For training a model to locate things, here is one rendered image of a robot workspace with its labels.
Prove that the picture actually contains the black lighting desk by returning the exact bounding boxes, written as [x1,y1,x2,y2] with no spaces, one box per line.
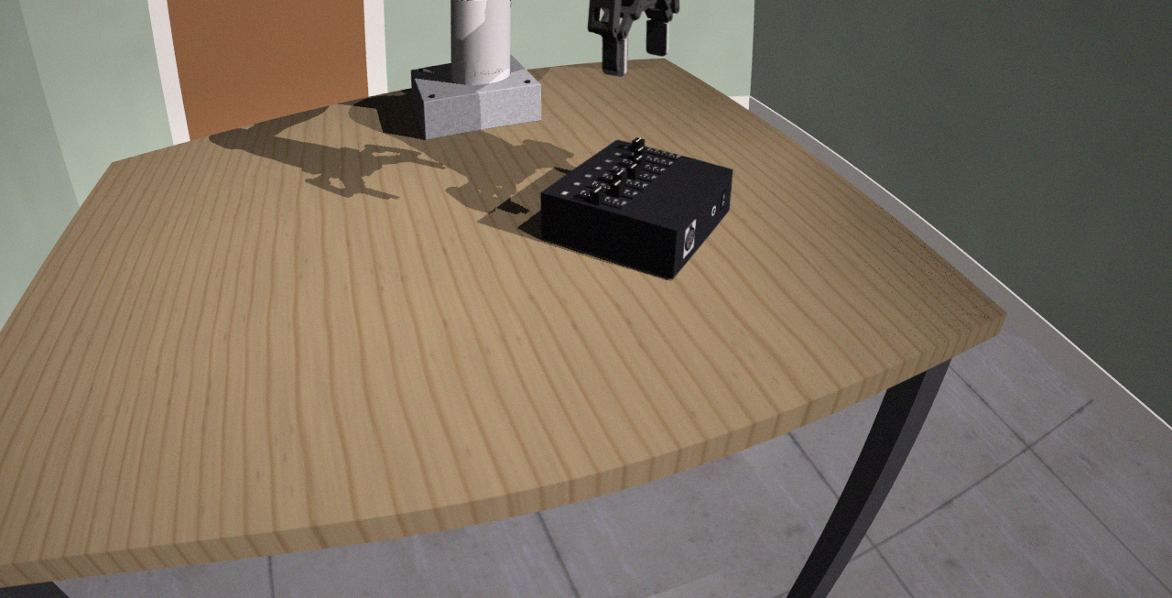
[541,138,733,279]

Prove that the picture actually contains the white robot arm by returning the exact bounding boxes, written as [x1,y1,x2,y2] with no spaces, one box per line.
[450,0,511,84]

